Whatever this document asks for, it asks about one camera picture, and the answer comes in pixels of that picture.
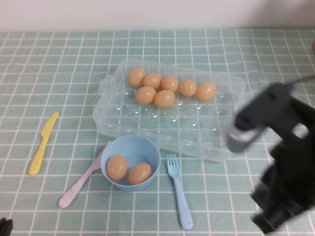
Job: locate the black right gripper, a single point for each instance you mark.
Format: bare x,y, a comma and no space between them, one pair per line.
290,172

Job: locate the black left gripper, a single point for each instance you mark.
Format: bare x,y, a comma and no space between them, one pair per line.
5,227

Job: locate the tan egg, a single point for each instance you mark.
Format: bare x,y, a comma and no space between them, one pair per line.
140,173
170,83
152,80
145,95
188,87
206,91
165,98
117,167
136,76

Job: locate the clear plastic egg box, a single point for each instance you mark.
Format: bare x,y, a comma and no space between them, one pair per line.
172,127

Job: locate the pink plastic knife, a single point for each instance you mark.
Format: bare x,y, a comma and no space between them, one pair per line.
73,189

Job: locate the yellow plastic knife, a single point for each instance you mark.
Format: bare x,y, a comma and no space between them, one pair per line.
39,155

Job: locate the light blue plastic fork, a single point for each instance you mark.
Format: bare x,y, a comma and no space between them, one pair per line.
183,204

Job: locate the light blue plastic bowl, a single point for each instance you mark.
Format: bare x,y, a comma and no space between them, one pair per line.
137,147

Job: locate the green checked tablecloth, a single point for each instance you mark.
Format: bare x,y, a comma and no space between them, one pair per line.
49,73

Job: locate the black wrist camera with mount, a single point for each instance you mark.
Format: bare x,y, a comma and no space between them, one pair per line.
268,108

